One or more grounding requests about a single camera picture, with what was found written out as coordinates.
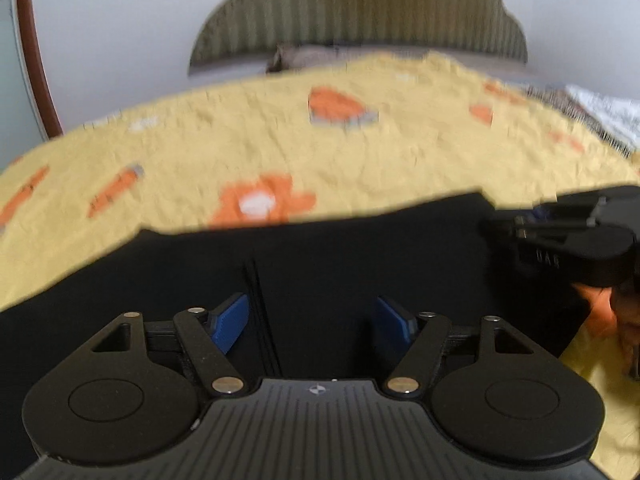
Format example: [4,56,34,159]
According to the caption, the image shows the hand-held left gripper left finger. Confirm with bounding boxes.
[75,291,250,401]

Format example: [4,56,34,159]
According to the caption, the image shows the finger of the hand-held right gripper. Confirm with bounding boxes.
[529,185,640,231]
[479,215,596,250]

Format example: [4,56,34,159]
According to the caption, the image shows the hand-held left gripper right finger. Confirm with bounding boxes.
[374,295,557,402]

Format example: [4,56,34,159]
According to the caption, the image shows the black pants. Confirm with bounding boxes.
[0,188,593,480]

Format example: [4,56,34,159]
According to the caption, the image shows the person's right hand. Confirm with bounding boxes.
[611,277,640,357]

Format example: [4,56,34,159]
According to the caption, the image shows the black white striped cloth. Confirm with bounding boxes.
[525,85,636,158]

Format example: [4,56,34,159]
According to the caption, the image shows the yellow carrot print blanket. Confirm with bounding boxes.
[0,50,640,480]

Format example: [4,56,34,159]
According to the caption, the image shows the grey patterned pillow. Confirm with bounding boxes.
[192,42,531,80]

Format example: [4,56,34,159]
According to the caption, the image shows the olive padded headboard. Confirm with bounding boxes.
[189,0,530,78]

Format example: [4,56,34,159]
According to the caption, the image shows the brown wooden wardrobe frame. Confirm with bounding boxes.
[14,0,64,142]

